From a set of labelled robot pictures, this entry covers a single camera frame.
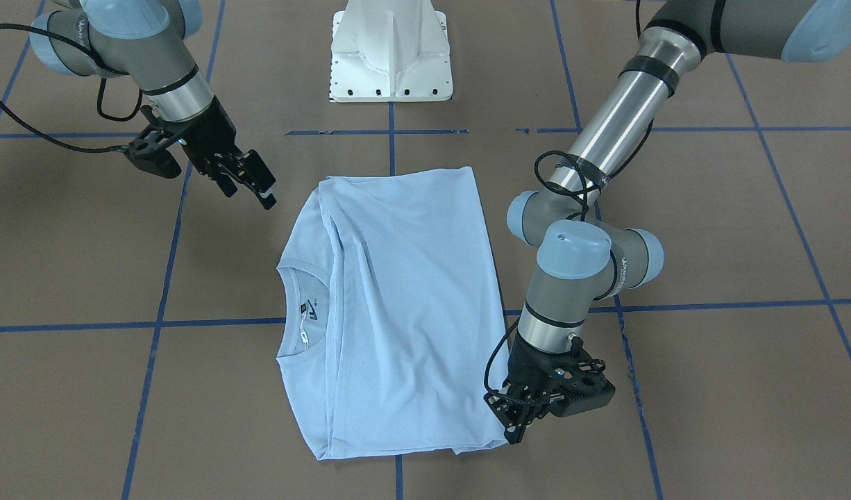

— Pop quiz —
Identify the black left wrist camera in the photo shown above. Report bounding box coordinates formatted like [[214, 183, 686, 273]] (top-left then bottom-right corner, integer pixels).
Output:
[[550, 360, 616, 417]]

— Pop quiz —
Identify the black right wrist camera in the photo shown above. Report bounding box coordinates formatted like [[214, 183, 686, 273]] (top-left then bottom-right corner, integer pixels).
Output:
[[124, 122, 189, 179]]

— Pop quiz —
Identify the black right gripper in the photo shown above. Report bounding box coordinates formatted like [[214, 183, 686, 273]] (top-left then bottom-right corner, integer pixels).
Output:
[[151, 97, 276, 211]]

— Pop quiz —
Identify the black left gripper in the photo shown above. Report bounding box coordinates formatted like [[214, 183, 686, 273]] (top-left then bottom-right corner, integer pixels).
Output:
[[484, 333, 583, 445]]

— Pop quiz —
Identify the light blue t-shirt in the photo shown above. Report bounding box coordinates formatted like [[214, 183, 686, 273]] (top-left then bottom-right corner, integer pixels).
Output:
[[276, 167, 506, 461]]

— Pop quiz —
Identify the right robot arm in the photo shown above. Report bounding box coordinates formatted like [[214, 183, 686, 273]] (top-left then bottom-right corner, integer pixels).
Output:
[[29, 1, 276, 209]]

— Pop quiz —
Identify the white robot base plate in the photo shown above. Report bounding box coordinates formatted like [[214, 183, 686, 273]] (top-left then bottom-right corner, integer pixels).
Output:
[[328, 1, 454, 103]]

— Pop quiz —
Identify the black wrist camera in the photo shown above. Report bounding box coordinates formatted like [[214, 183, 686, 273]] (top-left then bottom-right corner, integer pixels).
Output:
[[124, 122, 189, 179], [550, 360, 616, 417]]

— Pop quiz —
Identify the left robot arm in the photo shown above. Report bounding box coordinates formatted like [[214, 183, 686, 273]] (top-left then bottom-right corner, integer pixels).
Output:
[[484, 1, 851, 445]]

